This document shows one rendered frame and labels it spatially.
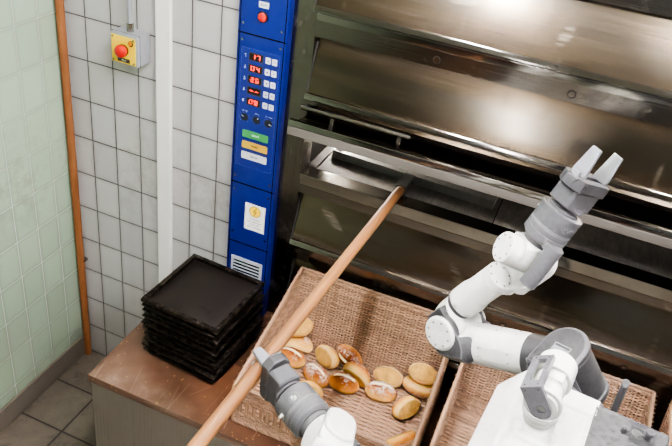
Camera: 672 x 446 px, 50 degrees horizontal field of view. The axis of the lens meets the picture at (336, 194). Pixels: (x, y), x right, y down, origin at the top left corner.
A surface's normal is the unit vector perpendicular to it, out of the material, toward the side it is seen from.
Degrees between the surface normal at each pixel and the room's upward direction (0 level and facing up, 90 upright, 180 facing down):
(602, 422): 0
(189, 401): 0
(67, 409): 0
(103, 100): 90
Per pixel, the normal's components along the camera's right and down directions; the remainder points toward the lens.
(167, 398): 0.11, -0.84
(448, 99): -0.32, 0.13
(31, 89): 0.92, 0.29
